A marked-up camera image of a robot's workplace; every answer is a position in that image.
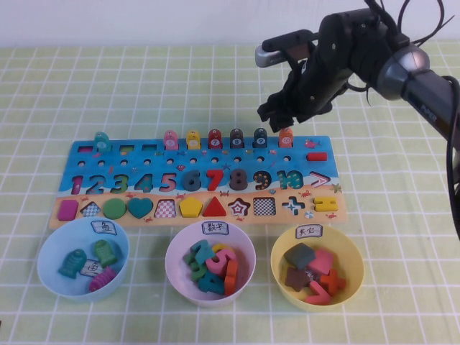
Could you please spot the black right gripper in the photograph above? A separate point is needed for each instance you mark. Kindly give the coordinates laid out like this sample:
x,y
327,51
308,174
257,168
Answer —
x,y
320,79

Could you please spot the orange fish piece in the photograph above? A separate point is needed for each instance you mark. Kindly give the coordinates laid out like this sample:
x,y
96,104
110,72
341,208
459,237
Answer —
x,y
286,140

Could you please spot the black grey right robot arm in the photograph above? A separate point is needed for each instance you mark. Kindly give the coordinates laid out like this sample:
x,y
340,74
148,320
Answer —
x,y
413,72

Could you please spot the dark grey fish piece nine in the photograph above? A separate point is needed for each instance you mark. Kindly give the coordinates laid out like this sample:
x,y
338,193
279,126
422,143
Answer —
x,y
260,139

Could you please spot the red minus sign piece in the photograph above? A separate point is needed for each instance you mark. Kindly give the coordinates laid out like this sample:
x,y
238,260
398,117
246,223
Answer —
x,y
317,156

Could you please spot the red fish piece number seven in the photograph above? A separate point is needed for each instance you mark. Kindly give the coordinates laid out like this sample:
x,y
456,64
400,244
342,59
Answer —
x,y
215,140

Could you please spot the light blue bowl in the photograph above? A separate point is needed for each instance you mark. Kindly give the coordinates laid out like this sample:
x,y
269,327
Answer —
x,y
50,266

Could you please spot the yellow fish piece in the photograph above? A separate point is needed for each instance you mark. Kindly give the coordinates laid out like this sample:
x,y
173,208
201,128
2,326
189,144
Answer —
x,y
193,141

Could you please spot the teal striped fish piece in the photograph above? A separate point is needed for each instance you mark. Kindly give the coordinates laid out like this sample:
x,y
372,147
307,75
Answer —
x,y
72,264

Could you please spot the yellow equals sign piece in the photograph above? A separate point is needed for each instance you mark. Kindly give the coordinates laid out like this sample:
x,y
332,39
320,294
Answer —
x,y
320,205

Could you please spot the pink fish piece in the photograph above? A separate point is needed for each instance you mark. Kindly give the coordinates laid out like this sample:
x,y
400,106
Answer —
x,y
171,141

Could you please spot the magenta striped fish piece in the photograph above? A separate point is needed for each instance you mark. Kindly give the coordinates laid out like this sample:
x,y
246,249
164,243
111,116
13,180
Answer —
x,y
102,279

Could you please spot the red triangle piece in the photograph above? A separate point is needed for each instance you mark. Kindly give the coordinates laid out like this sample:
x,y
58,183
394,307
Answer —
x,y
215,209

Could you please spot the blue number puzzle board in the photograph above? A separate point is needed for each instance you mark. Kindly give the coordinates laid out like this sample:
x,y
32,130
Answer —
x,y
161,152

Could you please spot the yellow pentagon piece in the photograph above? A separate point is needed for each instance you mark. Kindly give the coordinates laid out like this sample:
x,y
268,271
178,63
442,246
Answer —
x,y
190,207

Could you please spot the green striped fish piece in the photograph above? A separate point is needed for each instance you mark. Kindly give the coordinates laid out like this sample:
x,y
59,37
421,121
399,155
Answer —
x,y
106,253

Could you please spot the magenta rectangle piece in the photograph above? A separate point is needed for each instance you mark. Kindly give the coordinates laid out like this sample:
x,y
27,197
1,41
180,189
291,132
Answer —
x,y
68,210

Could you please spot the grey green diamond piece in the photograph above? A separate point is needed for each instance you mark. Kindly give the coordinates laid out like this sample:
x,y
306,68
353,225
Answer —
x,y
299,255

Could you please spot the yellow number piece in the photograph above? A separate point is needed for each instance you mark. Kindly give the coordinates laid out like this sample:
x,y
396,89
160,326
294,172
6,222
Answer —
x,y
220,248

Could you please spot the pink trapezoid piece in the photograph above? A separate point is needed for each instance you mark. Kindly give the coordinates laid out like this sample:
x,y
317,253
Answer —
x,y
323,261

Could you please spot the green circle piece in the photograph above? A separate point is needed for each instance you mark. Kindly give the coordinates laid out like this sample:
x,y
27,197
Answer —
x,y
115,208

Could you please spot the teal heart piece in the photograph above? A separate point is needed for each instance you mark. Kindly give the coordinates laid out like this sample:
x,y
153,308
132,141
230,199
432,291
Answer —
x,y
140,206

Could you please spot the brown star piece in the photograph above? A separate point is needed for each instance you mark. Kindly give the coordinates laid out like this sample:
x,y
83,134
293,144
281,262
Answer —
x,y
296,279

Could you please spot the orange plus sign piece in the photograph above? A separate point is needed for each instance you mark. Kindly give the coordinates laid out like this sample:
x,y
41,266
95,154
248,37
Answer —
x,y
332,280

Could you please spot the yellow bowl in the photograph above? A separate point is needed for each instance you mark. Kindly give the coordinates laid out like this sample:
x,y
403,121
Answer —
x,y
354,273

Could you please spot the teal fish piece number two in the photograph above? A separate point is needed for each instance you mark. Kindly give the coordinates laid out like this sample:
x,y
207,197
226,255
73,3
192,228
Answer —
x,y
101,142

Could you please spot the red greater-than sign piece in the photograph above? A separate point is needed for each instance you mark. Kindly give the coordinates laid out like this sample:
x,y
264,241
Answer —
x,y
318,293

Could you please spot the pink bowl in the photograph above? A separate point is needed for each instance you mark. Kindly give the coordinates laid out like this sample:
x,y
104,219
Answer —
x,y
176,273

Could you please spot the white fish character label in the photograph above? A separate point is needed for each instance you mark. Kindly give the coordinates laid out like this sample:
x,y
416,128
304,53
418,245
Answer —
x,y
90,269
104,228

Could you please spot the dark grey number six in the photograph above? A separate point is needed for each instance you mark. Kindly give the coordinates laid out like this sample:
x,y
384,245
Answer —
x,y
188,183

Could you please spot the white number characters label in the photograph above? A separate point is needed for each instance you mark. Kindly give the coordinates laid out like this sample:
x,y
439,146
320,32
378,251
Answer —
x,y
215,228

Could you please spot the green checked tablecloth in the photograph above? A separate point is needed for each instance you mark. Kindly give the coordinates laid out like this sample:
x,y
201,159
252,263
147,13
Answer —
x,y
143,90

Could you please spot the pink number five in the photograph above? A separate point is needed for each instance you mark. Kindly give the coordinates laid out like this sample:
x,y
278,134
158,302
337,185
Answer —
x,y
221,264

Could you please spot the orange number one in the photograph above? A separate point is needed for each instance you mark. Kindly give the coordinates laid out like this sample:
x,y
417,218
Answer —
x,y
231,276

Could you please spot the green number three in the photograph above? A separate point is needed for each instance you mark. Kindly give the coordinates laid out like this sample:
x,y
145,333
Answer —
x,y
196,273

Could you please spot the teal number four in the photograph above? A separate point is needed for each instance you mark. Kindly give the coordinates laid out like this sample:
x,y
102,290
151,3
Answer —
x,y
212,284

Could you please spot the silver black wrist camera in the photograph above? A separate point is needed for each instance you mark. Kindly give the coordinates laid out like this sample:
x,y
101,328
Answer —
x,y
267,57

